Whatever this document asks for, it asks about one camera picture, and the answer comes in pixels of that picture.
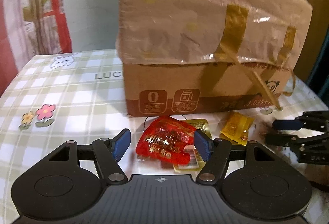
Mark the brown candy packet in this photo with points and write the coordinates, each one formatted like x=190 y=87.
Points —
x=265 y=128

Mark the checkered green tablecloth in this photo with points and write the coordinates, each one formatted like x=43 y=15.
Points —
x=46 y=104

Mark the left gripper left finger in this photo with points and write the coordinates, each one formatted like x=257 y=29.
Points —
x=108 y=152

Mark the yellow candy packet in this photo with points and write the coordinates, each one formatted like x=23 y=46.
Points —
x=237 y=127

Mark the person's hand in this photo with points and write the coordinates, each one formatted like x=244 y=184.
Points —
x=316 y=173

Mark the red snack packet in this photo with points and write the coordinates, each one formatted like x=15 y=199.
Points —
x=165 y=139

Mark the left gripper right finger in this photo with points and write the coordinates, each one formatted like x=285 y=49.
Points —
x=215 y=153

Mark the teal curtain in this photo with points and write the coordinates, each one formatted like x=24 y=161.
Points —
x=318 y=80

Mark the cardboard box with plastic liner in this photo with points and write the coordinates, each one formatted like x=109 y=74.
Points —
x=205 y=56

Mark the wooden door panel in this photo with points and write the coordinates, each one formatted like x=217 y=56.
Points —
x=318 y=25

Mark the printed room backdrop curtain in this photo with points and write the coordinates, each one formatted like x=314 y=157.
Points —
x=29 y=28

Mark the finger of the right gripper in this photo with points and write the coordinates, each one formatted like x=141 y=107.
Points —
x=287 y=140
x=312 y=120

